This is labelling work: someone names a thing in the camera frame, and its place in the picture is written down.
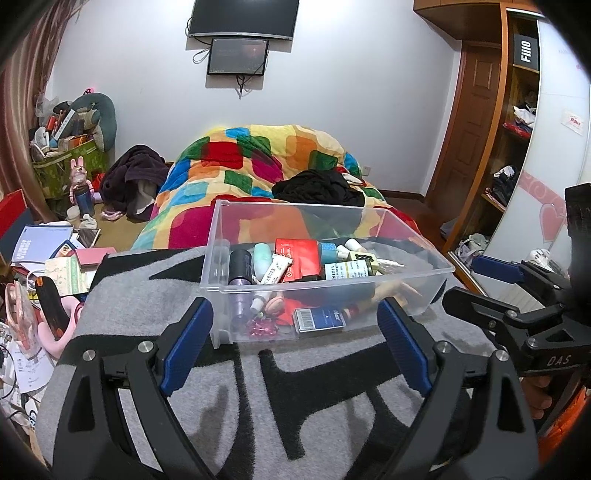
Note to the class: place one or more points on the white cup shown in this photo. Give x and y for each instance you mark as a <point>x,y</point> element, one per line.
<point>73,213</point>

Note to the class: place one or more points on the black cylinder bottle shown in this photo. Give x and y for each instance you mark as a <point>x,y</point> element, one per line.
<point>240,267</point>

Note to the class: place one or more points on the small blue and white box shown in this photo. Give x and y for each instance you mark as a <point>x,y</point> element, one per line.
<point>328,251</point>

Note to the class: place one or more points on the black box on shelf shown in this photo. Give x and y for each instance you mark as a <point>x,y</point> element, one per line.
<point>526,51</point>

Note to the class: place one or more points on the wooden door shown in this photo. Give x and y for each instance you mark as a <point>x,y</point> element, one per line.
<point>466,124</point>

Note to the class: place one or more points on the small wall monitor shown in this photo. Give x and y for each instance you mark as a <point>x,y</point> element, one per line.
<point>238,56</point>

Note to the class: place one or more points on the pink book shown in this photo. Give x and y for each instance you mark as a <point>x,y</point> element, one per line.
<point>94,257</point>

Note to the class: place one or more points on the dark bottle with white label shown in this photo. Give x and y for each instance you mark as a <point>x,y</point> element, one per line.
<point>348,271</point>

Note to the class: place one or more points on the blue box with barcode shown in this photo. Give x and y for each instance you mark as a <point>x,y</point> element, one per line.
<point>319,319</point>

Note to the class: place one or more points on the person's right hand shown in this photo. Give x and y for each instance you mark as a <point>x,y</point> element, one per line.
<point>538,397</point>

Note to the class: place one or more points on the grey and black blanket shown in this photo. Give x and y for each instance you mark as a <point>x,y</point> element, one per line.
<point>231,415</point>

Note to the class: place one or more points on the colourful patchwork blanket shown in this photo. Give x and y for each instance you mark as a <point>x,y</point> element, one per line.
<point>258,161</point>

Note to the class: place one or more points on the red foil packet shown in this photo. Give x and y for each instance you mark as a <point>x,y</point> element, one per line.
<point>300,258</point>

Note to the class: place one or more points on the white pen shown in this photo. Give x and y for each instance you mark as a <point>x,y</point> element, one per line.
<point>390,264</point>

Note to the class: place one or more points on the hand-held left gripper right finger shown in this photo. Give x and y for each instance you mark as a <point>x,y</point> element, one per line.
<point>404,346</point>

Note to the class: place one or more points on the small white bottle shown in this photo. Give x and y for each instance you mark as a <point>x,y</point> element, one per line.
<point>345,251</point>

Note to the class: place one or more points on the pink bunny toy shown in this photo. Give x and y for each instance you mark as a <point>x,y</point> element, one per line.
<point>81,182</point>

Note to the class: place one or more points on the green storage basket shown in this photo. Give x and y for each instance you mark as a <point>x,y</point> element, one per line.
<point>69,166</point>

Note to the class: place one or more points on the blue notebook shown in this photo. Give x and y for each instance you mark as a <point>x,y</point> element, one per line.
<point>39,244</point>

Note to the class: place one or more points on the red box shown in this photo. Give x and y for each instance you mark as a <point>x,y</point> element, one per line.
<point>11,214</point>

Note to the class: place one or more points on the clear plastic box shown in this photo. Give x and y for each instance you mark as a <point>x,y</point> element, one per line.
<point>415,249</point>

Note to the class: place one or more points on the grey cushion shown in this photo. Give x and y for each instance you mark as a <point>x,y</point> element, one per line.
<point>104,115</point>

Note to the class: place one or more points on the beige paper packet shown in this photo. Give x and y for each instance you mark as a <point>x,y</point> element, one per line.
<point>395,294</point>

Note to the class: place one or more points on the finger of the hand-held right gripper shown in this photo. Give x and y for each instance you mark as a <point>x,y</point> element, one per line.
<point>494,270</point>
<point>471,304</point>

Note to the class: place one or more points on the wooden wardrobe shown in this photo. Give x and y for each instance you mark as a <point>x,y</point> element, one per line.
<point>521,152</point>

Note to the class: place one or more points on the clear purple bottle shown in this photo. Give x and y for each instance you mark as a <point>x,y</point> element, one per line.
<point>239,307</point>

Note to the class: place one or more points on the striped curtain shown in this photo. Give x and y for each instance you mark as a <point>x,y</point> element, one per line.
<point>18,92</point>

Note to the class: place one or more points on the black clothing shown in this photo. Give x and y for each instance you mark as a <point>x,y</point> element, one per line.
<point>318,189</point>

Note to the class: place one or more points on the black and orange tool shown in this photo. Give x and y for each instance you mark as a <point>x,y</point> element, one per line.
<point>53,307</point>

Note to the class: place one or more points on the white tile with black dots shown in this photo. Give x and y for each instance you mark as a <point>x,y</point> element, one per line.
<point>362,256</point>

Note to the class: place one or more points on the mint green tube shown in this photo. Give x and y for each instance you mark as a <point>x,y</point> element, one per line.
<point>262,259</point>

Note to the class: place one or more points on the dark purple clothing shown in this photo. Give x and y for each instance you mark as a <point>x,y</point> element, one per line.
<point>131,177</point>

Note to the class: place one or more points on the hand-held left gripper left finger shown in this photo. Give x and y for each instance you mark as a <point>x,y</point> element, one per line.
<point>187,346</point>

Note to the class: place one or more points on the wall television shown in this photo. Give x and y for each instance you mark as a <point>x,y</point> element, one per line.
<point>244,16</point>

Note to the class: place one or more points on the white bag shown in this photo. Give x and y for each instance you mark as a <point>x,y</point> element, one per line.
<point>473,249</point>

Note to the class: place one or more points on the white tube with red print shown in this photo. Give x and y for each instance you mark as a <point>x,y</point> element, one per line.
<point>276,271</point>

